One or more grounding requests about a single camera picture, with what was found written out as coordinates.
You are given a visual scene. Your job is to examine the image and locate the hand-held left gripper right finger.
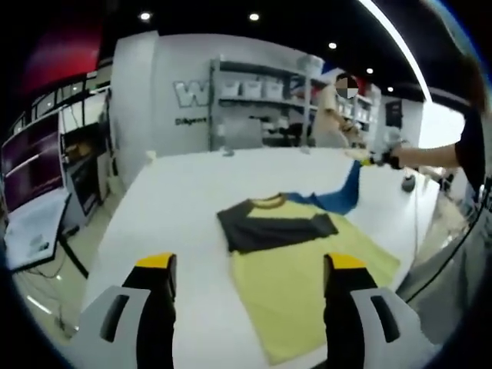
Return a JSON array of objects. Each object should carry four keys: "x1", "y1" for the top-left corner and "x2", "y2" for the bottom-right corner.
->
[{"x1": 322, "y1": 252, "x2": 423, "y2": 369}]

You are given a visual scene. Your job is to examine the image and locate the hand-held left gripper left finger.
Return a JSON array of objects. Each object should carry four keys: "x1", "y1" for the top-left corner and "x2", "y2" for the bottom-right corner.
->
[{"x1": 78, "y1": 252, "x2": 178, "y2": 369}]

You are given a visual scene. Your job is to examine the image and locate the yellow garment grey blue sleeves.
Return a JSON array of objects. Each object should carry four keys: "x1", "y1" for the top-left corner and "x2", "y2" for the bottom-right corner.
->
[{"x1": 216, "y1": 159, "x2": 402, "y2": 366}]

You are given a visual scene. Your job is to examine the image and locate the black poster stand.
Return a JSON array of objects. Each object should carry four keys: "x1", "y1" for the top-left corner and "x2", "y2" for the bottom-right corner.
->
[{"x1": 385, "y1": 98, "x2": 403, "y2": 128}]

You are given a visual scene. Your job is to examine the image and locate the white ceiling light strip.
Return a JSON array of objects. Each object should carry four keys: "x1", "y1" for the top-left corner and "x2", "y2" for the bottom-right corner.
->
[{"x1": 357, "y1": 0, "x2": 430, "y2": 101}]

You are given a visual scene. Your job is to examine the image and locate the person's grey trousers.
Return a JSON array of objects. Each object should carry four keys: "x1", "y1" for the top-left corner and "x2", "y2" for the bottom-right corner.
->
[{"x1": 399, "y1": 214, "x2": 492, "y2": 347}]

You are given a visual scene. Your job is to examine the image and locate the black desk leg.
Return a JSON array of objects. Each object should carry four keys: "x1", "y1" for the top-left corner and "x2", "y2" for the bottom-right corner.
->
[{"x1": 56, "y1": 234, "x2": 90, "y2": 278}]

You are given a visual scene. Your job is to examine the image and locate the grey metal shelf rack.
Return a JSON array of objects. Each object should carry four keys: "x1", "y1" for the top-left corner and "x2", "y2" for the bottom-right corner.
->
[{"x1": 209, "y1": 55, "x2": 384, "y2": 151}]

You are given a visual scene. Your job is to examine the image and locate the white side desk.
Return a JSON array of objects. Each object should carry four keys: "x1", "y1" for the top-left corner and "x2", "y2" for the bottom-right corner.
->
[{"x1": 5, "y1": 191, "x2": 73, "y2": 272}]

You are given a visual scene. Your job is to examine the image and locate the dark equipment cabinet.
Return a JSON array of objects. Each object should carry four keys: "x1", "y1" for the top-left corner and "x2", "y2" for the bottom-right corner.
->
[{"x1": 59, "y1": 101, "x2": 115, "y2": 228}]

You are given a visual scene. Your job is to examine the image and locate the group of ceiling spotlights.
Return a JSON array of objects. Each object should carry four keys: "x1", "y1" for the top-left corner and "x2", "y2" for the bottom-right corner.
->
[{"x1": 138, "y1": 10, "x2": 396, "y2": 94}]

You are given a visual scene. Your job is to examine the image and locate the purple screen monitor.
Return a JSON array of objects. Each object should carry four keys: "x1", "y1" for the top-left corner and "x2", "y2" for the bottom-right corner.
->
[{"x1": 0, "y1": 121, "x2": 65, "y2": 213}]

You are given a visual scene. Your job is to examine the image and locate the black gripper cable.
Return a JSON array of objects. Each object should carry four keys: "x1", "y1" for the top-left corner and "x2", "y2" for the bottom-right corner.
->
[{"x1": 406, "y1": 183, "x2": 486, "y2": 305}]

